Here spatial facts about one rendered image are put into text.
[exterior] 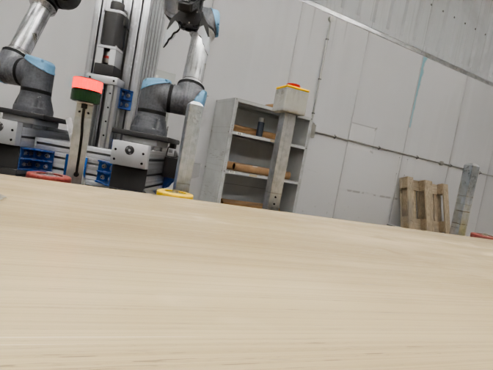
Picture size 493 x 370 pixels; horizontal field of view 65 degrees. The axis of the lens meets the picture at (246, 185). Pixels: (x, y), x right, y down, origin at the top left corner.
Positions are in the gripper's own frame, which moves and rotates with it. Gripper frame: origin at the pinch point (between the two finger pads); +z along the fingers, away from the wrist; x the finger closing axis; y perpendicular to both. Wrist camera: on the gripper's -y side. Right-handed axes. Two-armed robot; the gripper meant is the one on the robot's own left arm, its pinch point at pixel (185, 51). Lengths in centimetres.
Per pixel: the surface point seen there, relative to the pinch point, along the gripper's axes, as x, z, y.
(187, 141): -11.9, 29.3, -31.6
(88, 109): 9.4, 26.4, -41.2
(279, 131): -34.4, 21.9, -20.4
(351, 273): -43, 42, -85
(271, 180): -34, 35, -21
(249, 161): -20, 30, 285
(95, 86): 6, 22, -46
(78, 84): 10, 22, -47
